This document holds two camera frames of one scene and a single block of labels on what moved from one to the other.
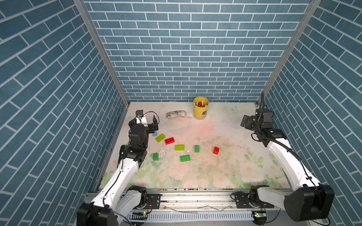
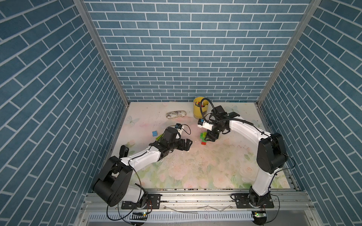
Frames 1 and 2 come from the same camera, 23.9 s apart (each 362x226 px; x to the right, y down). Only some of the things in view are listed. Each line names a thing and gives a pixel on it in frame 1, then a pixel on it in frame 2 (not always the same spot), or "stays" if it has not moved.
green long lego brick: [185, 158] -> [203, 135]
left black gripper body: [150, 129] -> [179, 145]
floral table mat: [218, 152] stays
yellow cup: [201, 106] stays
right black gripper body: [250, 123] -> [213, 133]
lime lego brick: [159, 138] stays
